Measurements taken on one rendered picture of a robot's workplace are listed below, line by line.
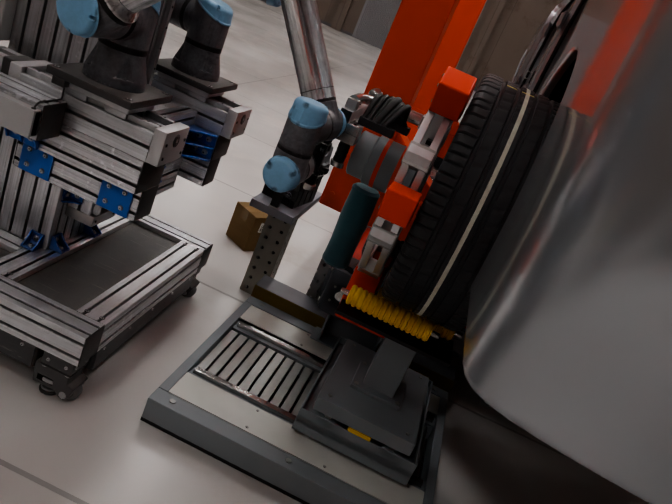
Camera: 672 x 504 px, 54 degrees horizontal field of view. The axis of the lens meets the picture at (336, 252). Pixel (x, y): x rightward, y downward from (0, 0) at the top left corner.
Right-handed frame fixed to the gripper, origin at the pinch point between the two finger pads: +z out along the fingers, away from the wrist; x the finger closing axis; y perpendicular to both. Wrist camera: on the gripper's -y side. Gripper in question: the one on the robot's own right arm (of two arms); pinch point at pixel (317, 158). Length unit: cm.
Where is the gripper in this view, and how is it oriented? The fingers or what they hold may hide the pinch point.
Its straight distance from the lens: 169.5
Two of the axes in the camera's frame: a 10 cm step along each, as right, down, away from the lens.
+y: 3.8, -8.6, -3.5
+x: -9.0, -4.3, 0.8
